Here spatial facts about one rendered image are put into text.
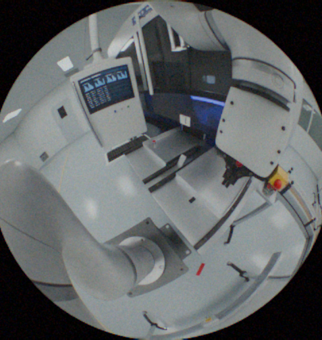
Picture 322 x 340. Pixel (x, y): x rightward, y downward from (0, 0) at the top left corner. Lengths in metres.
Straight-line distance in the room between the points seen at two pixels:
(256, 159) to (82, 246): 0.25
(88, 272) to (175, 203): 0.35
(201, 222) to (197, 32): 0.46
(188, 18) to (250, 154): 0.19
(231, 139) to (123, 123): 0.89
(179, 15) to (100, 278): 0.34
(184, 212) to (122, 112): 0.87
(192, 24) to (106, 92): 0.82
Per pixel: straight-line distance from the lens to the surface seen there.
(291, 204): 0.76
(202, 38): 0.17
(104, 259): 0.16
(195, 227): 0.38
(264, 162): 0.15
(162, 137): 0.74
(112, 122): 0.94
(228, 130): 0.15
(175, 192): 0.42
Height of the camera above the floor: 1.25
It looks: 48 degrees down
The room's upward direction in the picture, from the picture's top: 11 degrees counter-clockwise
